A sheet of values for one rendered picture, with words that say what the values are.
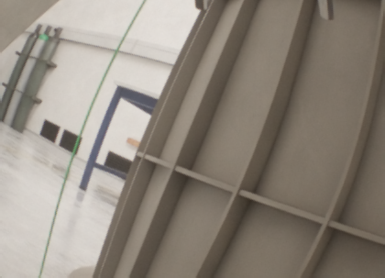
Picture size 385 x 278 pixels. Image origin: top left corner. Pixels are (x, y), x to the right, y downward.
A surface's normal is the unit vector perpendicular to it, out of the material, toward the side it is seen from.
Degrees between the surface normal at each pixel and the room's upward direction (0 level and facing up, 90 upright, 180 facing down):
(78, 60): 90
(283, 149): 90
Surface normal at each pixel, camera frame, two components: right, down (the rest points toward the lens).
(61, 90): -0.40, -0.22
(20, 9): 0.59, 0.67
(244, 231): -0.76, -0.35
